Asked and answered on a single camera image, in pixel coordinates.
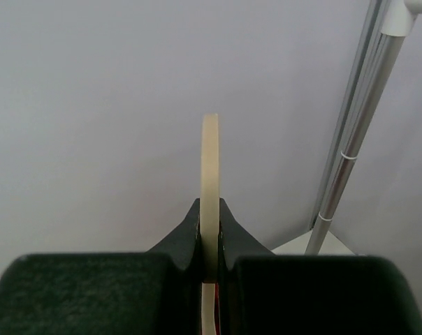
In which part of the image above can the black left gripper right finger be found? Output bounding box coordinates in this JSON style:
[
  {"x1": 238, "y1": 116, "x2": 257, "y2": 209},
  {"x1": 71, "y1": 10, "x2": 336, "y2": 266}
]
[{"x1": 218, "y1": 202, "x2": 422, "y2": 334}]

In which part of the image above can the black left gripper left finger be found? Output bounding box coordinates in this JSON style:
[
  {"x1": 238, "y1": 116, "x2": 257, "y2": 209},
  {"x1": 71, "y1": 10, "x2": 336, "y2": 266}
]
[{"x1": 0, "y1": 202, "x2": 201, "y2": 334}]

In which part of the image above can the aluminium frame post left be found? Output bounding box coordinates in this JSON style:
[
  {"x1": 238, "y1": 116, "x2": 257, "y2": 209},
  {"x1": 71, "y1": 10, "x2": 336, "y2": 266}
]
[{"x1": 308, "y1": 1, "x2": 389, "y2": 230}]

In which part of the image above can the beige wooden hanger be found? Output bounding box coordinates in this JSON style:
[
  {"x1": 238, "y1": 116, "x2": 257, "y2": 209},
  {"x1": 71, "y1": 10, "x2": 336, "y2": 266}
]
[{"x1": 199, "y1": 114, "x2": 220, "y2": 334}]

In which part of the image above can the metal clothes rack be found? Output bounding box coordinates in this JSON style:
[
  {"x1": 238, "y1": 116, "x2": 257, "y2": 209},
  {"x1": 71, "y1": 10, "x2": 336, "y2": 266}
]
[{"x1": 305, "y1": 1, "x2": 422, "y2": 255}]

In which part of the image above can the red t shirt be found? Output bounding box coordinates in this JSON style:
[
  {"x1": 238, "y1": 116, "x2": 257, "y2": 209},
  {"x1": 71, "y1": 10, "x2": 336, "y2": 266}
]
[{"x1": 214, "y1": 283, "x2": 221, "y2": 335}]

